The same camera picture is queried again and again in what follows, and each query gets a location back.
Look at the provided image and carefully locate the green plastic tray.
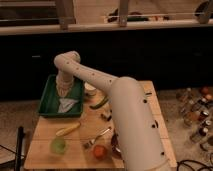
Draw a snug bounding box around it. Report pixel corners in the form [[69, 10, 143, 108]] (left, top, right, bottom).
[[38, 75, 84, 118]]

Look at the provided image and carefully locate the green cucumber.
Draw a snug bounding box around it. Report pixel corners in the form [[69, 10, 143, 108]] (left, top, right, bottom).
[[89, 96, 108, 110]]

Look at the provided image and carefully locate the yellow banana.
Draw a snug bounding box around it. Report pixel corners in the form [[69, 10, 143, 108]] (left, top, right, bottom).
[[56, 122, 81, 136]]

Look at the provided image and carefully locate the black pole stand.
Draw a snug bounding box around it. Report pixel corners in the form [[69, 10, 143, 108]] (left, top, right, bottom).
[[14, 126, 25, 171]]

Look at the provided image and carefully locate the black cable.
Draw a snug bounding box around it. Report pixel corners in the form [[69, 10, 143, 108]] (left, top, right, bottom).
[[176, 159, 213, 171]]

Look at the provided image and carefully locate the white towel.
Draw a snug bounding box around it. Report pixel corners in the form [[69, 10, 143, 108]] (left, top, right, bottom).
[[58, 98, 77, 113]]

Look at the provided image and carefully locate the dark metal bowl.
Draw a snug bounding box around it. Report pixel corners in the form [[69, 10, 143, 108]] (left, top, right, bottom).
[[111, 133, 121, 158]]

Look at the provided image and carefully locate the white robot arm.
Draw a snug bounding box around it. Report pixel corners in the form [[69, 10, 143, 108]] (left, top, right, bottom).
[[54, 51, 171, 171]]

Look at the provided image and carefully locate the wooden table board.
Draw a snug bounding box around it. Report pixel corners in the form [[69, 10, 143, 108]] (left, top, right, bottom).
[[24, 81, 177, 171]]

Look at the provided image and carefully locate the orange tomato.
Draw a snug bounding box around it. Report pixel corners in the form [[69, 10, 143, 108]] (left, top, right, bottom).
[[93, 145, 108, 160]]

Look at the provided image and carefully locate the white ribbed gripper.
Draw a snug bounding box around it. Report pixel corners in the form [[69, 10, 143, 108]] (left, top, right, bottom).
[[56, 75, 73, 98]]

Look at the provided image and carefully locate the green plastic cup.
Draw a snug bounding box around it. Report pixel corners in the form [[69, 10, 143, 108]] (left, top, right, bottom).
[[50, 138, 66, 154]]

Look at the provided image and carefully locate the white bowl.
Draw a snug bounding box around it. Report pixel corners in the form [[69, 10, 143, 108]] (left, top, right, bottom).
[[84, 83, 97, 96]]

